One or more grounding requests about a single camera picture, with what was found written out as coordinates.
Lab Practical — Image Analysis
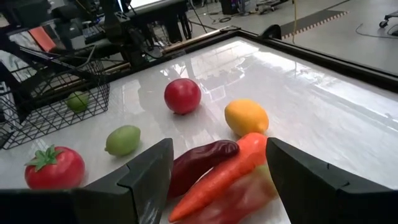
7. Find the yellow hanging cable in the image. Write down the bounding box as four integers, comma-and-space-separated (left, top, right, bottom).
292, 0, 298, 44

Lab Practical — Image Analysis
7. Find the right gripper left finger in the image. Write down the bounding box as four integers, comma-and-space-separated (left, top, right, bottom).
0, 138, 174, 224

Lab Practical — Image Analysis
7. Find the green lime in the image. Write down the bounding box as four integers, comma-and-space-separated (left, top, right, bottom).
64, 90, 90, 113
104, 124, 141, 157

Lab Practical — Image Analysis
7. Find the black rolling cart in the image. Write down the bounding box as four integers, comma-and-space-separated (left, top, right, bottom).
378, 10, 398, 37

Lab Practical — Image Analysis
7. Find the red tomato green stem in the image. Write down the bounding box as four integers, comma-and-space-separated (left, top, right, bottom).
24, 144, 86, 190

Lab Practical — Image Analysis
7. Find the black wire basket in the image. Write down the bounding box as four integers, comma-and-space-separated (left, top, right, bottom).
0, 46, 111, 151

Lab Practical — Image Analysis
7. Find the dark red sausage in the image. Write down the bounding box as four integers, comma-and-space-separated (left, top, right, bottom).
167, 139, 240, 198

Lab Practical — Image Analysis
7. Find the yellow lemon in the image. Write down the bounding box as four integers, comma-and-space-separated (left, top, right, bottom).
224, 98, 270, 138

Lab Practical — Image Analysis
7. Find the orange flat object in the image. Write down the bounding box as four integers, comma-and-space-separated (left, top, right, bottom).
27, 26, 57, 53

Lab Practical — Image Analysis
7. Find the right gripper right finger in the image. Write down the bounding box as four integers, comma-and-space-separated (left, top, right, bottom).
266, 137, 398, 224

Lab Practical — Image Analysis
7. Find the orange carrot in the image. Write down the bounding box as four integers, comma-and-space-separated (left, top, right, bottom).
168, 132, 269, 223

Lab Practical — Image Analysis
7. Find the black corner bracket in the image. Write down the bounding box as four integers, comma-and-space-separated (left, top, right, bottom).
259, 24, 283, 40

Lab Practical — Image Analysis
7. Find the black yellow-edged floor mat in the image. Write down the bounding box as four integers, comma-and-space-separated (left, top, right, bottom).
280, 9, 349, 40

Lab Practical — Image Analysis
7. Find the round red apple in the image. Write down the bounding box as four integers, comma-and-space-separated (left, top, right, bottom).
164, 78, 202, 116

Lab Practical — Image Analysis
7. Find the grey floor cable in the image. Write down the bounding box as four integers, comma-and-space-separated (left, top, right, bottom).
355, 23, 398, 40

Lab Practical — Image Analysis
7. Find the black table edge frame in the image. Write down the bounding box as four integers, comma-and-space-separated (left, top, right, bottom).
105, 26, 398, 94

